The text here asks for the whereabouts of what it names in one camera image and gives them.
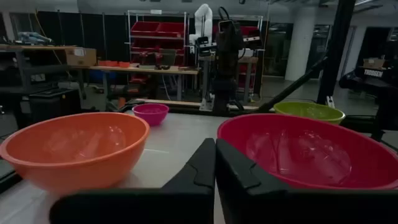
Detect wooden workbench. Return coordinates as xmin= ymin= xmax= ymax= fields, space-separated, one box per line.
xmin=70 ymin=63 xmax=200 ymax=102

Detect dark storage shelf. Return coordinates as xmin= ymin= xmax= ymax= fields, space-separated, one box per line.
xmin=0 ymin=43 xmax=78 ymax=94

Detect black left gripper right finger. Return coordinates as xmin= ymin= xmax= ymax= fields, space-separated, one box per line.
xmin=215 ymin=138 xmax=398 ymax=224

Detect small open cardboard box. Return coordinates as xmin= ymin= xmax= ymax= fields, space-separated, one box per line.
xmin=363 ymin=57 xmax=386 ymax=69

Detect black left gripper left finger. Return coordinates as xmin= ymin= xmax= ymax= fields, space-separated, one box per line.
xmin=49 ymin=138 xmax=216 ymax=224

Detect orange plastic bowl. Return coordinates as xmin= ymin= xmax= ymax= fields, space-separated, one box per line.
xmin=0 ymin=111 xmax=150 ymax=195

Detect nested rainbow coloured bowls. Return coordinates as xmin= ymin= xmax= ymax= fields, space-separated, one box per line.
xmin=216 ymin=113 xmax=398 ymax=190

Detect white round column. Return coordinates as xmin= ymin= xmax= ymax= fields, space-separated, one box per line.
xmin=284 ymin=12 xmax=317 ymax=82

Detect magenta plastic bowl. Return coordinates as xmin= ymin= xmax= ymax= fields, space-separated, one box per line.
xmin=131 ymin=103 xmax=170 ymax=127

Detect cardboard box with label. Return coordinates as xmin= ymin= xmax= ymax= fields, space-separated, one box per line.
xmin=64 ymin=47 xmax=98 ymax=67

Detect green plastic bowl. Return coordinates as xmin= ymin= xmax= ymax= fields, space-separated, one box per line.
xmin=273 ymin=101 xmax=346 ymax=125

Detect black equipment case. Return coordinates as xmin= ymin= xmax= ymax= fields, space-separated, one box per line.
xmin=18 ymin=87 xmax=82 ymax=125

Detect metal rack with red bins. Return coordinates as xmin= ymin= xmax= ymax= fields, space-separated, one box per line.
xmin=126 ymin=9 xmax=190 ymax=68

